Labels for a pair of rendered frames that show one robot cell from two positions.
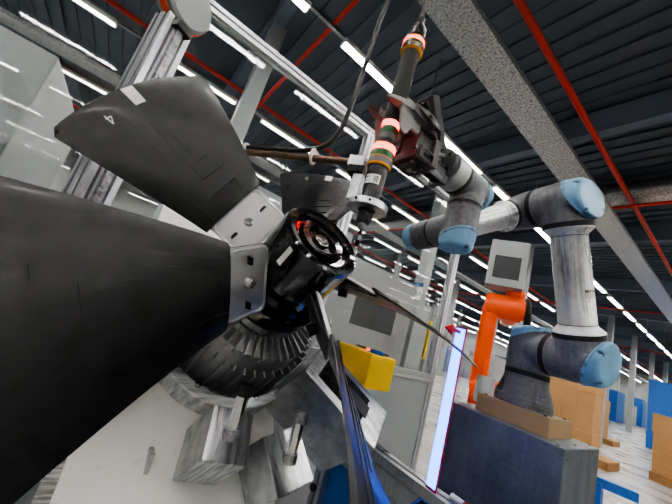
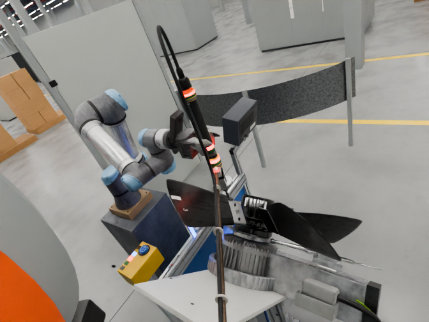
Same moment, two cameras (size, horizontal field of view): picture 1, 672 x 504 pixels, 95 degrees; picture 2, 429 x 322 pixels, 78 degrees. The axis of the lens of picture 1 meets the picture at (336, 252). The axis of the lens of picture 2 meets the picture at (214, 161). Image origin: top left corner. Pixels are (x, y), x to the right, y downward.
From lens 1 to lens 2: 1.25 m
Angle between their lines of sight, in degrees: 106
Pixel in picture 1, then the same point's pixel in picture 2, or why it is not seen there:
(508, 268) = not seen: outside the picture
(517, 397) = (136, 198)
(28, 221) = (339, 218)
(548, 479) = (168, 204)
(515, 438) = (157, 207)
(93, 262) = (326, 220)
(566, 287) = (130, 144)
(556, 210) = (119, 114)
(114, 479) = not seen: hidden behind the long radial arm
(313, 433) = not seen: hidden behind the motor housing
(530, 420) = (147, 199)
